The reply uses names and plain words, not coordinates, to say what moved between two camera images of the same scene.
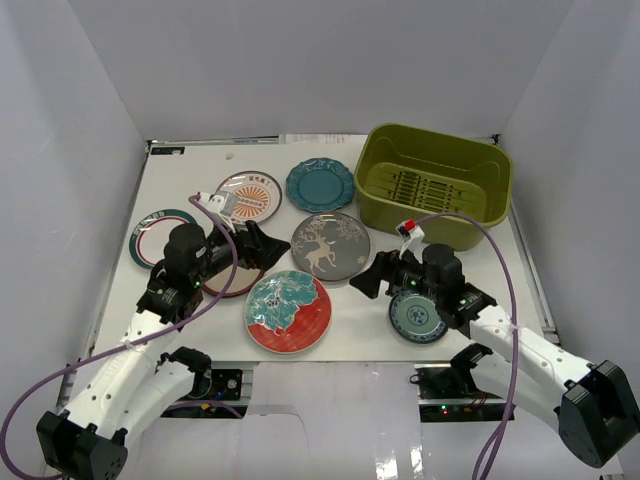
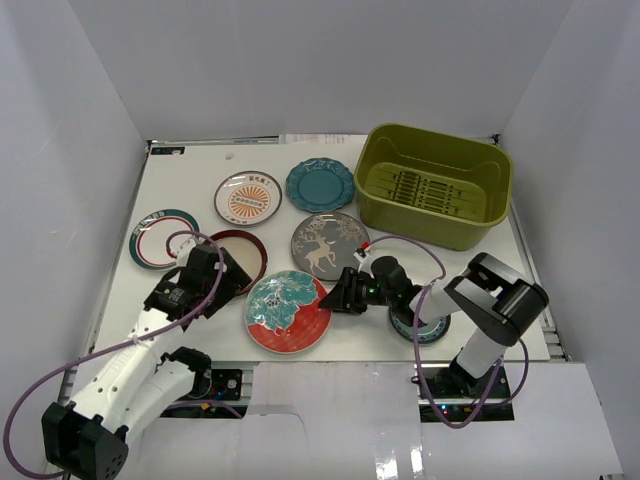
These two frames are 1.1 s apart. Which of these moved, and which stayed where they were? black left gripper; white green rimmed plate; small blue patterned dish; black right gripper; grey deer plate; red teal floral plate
Moved: black left gripper; black right gripper
Stayed: white green rimmed plate; grey deer plate; small blue patterned dish; red teal floral plate
